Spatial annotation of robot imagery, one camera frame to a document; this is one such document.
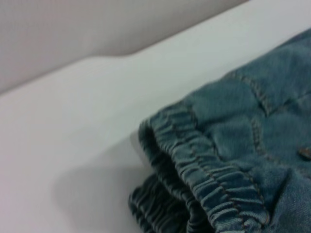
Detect blue denim shorts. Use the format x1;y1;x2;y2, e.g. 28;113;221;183
128;28;311;233

